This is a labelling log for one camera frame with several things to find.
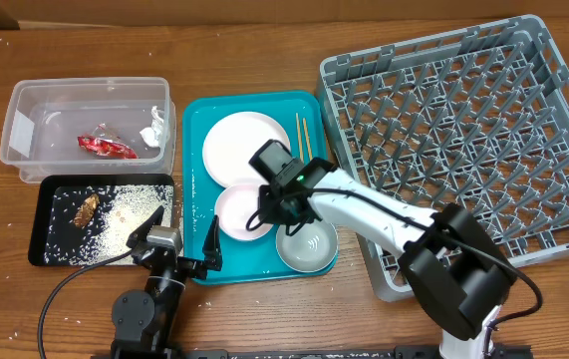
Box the black tray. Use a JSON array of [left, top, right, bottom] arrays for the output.
[[28, 175, 175, 266]]

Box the grey dishwasher rack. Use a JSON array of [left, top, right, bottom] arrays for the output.
[[314, 13, 569, 303]]

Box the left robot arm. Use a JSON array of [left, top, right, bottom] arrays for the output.
[[110, 206, 222, 358]]

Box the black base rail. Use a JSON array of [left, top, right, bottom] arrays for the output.
[[184, 345, 439, 359]]

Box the red snack wrapper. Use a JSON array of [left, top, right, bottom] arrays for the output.
[[77, 124, 138, 160]]

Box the teal serving tray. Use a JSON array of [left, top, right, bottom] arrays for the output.
[[181, 91, 328, 285]]

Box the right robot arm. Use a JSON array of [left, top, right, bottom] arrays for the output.
[[246, 140, 517, 358]]

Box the grey bowl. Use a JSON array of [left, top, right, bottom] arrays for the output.
[[275, 221, 339, 273]]

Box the wooden chopstick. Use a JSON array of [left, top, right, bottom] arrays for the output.
[[295, 113, 305, 163], [302, 118, 313, 162]]

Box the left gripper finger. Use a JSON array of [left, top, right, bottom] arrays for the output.
[[202, 214, 222, 264], [126, 206, 164, 248]]

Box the clear plastic bin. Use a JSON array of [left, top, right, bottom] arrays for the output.
[[0, 77, 176, 183]]

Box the white tissue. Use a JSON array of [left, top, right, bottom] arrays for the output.
[[140, 106, 164, 149]]

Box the large white plate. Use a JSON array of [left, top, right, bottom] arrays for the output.
[[202, 112, 290, 187]]

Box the brown food scrap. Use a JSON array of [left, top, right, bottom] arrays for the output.
[[73, 193, 100, 228]]

